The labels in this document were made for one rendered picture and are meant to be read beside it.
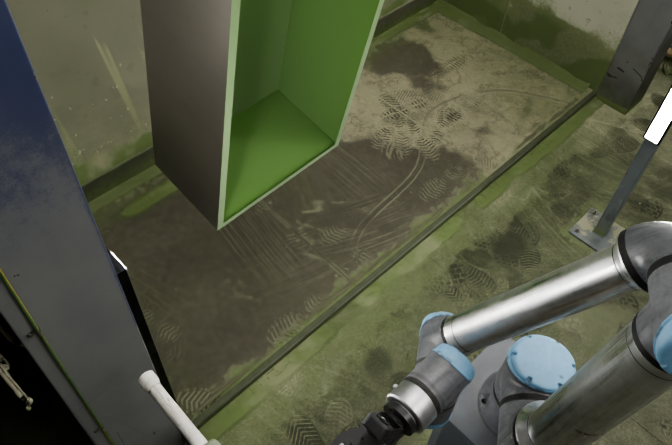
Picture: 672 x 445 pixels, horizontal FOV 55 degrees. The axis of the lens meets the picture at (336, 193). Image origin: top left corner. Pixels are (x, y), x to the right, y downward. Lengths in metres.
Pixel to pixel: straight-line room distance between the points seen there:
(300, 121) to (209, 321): 0.85
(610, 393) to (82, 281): 0.89
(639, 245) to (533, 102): 2.45
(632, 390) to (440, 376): 0.33
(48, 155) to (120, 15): 2.05
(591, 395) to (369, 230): 1.69
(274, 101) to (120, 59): 0.73
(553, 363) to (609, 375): 0.41
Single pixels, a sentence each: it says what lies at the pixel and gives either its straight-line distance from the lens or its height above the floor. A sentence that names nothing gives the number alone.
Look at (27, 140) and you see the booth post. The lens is 0.91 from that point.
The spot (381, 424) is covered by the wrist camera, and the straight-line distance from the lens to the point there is 1.13.
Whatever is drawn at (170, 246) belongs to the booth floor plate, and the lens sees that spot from 2.76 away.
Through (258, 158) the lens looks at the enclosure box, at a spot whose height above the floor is 0.49.
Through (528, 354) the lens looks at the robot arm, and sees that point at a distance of 1.56.
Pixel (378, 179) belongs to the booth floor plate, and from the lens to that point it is 2.96.
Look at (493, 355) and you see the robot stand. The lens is 1.85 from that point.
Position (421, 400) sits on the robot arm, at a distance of 1.23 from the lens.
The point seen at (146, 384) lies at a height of 1.14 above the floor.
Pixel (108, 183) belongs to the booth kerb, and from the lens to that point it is 2.97.
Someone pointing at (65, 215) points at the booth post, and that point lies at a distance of 1.02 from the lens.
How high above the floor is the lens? 2.24
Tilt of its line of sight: 50 degrees down
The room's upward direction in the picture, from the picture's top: 3 degrees clockwise
